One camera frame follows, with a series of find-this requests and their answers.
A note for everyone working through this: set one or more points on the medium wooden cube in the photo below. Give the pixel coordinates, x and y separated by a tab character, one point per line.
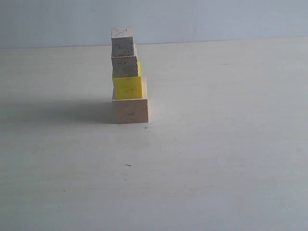
125	66

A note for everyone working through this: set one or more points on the large wooden cube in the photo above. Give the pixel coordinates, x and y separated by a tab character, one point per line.
132	110

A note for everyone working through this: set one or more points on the small wooden cube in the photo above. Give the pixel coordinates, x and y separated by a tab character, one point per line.
122	41

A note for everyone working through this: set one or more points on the yellow cube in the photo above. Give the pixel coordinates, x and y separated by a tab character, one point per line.
128	87

